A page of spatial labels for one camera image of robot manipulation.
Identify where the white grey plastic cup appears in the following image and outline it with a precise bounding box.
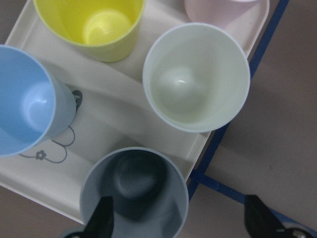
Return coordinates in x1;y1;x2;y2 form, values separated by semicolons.
80;147;189;238

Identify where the cream plastic tray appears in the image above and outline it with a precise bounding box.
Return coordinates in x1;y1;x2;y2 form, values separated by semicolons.
0;0;270;224

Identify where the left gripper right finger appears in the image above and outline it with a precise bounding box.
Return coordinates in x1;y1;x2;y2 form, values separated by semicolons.
244;195;288;238

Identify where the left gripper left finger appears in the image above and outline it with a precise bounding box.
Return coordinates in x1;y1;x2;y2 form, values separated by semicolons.
83;196;114;238

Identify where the pale green plastic cup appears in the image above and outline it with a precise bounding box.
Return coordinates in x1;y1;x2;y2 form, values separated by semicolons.
143;23;251;133

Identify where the blue cup far corner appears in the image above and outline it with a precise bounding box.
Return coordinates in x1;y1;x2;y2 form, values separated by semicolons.
0;45;76;157

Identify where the pink plastic cup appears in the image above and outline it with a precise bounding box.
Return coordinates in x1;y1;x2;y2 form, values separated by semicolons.
184;0;259;28

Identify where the yellow plastic cup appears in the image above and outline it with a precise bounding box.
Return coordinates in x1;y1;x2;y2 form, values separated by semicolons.
33;0;146;62

